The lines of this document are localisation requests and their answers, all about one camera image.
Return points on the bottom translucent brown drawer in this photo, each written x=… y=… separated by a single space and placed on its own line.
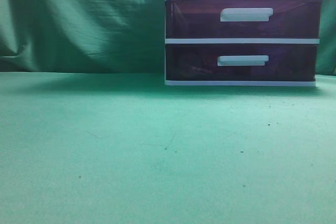
x=279 y=62

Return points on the translucent brown drawer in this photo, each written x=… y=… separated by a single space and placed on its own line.
x=243 y=19
x=279 y=62

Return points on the middle translucent brown drawer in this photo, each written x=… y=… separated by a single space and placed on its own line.
x=243 y=19

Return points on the green table cover cloth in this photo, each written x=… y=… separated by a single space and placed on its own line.
x=125 y=148

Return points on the green backdrop cloth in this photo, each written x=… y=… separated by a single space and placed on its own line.
x=110 y=36

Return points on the white plastic drawer cabinet frame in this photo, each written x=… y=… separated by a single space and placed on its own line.
x=254 y=60

